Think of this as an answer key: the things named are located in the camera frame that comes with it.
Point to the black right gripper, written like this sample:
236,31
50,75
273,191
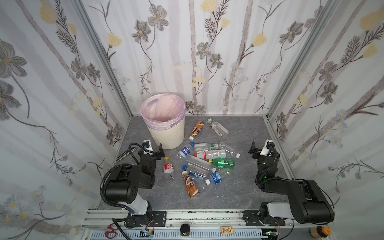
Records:
259,152

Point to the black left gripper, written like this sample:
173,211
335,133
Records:
154,153

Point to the small bottle yellow cap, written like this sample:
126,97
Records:
168,166

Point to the small pepsi bottle blue cap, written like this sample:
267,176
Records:
182,154

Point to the clear ribbed bottle white cap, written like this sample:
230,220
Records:
231,153

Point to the clear square bottle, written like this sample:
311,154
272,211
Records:
192,160

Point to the green plastic bottle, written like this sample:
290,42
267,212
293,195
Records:
222,163

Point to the clear bottle blue cap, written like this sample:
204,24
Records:
196,172

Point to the clear bottle green neck label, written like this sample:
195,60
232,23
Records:
218,128

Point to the clear bottle green cap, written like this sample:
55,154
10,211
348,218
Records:
201,147

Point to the clear bottle red cap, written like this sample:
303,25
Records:
213,154

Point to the brown coffee bottle front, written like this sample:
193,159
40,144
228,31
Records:
190,185

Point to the brown coffee bottle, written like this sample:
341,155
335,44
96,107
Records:
196,130
190,185

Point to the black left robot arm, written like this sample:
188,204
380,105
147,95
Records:
120,185

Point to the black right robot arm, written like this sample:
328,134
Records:
307,202

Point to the cream plastic waste bin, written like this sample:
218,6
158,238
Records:
171,138

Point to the pink bin liner bag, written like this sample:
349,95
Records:
163,111

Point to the brown coffee bottle near bin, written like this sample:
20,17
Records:
196,130

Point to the clear bottle blue label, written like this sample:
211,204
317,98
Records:
218,176

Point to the black round knob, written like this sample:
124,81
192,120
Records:
185,230

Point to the small wooden tag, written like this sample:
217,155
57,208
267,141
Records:
227,230

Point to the red scissors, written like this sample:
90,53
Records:
111,232

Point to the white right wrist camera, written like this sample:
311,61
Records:
268,149

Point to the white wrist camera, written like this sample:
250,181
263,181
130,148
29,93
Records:
146,144
268,149

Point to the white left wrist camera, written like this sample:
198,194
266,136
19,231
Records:
146,144

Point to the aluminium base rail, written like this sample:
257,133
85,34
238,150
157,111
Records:
205,225

